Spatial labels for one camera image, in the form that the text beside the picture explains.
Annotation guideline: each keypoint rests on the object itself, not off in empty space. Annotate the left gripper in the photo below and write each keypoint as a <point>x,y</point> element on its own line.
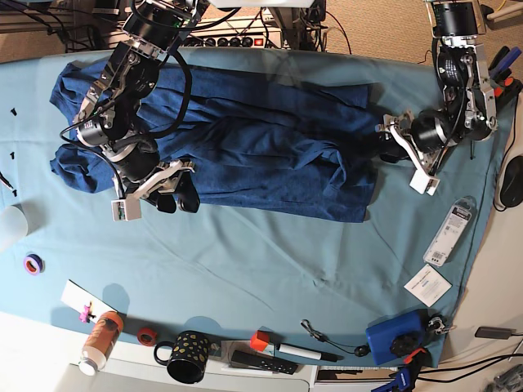
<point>421,138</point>

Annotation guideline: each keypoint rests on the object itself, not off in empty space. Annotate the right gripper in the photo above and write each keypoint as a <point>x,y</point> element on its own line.
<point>162,184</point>

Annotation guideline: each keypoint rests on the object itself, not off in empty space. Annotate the dark blue t-shirt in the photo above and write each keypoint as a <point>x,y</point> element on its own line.
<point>258,143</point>

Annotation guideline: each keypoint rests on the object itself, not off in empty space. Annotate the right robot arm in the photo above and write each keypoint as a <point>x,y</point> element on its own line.
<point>106,123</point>

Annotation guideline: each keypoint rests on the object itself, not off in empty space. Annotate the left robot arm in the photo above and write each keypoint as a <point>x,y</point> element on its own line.
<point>469,106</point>

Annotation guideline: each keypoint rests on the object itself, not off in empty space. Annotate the clear blister pack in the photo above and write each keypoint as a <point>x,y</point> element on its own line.
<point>450,231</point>

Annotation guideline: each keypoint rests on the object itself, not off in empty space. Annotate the black computer mouse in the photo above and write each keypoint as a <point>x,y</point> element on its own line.
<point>511,194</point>

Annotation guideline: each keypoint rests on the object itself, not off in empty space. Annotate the orange black bar clamp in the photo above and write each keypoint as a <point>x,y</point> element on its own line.
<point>507,90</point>

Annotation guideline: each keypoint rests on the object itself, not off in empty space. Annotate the blue spring clamp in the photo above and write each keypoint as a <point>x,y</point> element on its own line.
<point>503,60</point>

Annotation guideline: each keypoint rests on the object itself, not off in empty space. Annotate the white paper card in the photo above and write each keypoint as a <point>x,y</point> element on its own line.
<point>427,285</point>

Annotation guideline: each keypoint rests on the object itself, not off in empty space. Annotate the red tape roll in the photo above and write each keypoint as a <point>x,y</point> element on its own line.
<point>147,336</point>

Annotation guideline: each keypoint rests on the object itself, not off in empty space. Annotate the white paper strip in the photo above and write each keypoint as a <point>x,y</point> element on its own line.
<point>82,301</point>

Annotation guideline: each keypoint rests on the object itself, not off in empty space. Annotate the teal table cloth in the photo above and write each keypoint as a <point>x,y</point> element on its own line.
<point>225,271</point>

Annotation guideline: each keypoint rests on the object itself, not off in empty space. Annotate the orange plastic bottle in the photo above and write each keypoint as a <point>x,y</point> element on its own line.
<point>100,343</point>

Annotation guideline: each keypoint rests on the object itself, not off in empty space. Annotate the pink small clip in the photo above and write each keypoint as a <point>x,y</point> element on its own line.
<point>87,314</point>

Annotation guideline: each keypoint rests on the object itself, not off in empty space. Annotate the purple tape roll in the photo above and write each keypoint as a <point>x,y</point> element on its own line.
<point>33,264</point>

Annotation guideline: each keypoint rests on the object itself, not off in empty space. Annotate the black mug yellow dots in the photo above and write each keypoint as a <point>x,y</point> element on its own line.
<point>188,357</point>

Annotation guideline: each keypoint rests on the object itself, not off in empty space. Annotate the red cube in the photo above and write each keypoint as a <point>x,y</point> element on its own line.
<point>260,341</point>

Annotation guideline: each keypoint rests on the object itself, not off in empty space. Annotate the translucent plastic cup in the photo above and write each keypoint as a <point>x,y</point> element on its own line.
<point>13,227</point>

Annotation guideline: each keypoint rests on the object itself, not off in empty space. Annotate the blue box with knob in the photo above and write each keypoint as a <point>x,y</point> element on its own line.
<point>397,337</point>

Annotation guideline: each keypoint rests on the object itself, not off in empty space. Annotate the black remote control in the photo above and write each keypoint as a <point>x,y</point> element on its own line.
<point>270,364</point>

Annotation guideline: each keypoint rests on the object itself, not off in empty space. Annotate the black adapter block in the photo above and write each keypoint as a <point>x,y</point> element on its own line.
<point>495,333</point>

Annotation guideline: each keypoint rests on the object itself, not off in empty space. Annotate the white black marker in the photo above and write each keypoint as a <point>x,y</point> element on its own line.
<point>308,354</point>

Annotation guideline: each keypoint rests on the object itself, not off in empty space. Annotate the blue orange bottom clamp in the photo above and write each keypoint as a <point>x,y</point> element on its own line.
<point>405,378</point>

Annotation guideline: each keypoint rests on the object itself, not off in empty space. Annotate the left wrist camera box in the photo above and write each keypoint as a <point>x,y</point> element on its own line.
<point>422,183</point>

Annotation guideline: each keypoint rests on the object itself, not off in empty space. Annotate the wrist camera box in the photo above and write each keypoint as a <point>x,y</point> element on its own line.
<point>422,183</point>
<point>127,209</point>

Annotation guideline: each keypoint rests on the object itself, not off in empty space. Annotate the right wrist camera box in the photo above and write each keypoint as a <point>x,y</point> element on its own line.
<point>127,209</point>

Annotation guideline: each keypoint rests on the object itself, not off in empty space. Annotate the carabiner with black lanyard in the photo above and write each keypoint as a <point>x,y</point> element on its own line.
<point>359,351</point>

